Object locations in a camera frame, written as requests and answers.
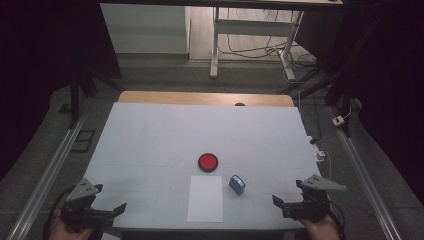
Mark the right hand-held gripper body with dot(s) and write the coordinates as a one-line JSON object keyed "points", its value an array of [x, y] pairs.
{"points": [[311, 208]]}

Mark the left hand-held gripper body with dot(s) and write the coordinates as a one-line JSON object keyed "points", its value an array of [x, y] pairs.
{"points": [[81, 213]]}

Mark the blue stamp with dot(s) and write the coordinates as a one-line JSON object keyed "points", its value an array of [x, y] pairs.
{"points": [[237, 185]]}

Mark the person's right hand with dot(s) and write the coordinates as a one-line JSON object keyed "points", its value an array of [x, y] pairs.
{"points": [[323, 230]]}

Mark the person's left hand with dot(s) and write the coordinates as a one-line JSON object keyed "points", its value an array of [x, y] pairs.
{"points": [[66, 234]]}

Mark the white power strip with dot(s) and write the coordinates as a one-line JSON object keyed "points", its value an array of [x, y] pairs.
{"points": [[318, 151]]}

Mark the black floor socket plate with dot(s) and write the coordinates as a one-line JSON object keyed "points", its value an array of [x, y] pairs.
{"points": [[83, 140]]}

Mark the white paper sheet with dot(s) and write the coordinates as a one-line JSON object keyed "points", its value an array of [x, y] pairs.
{"points": [[205, 200]]}

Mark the small white adapter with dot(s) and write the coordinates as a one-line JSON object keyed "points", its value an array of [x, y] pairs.
{"points": [[338, 120]]}

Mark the red ink pad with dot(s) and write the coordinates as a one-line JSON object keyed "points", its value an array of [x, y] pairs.
{"points": [[208, 162]]}

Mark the black tripod stand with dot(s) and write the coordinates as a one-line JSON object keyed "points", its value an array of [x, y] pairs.
{"points": [[346, 83], [75, 96]]}

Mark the black curtain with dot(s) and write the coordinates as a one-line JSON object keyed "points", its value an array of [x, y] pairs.
{"points": [[393, 66], [36, 50]]}

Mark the white cabinet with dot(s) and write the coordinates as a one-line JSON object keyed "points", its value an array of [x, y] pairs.
{"points": [[146, 30]]}

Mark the aluminium rail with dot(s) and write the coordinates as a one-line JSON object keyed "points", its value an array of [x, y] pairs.
{"points": [[366, 180], [50, 173]]}

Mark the white desk with metal frame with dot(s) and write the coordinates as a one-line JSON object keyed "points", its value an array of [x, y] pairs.
{"points": [[253, 27]]}

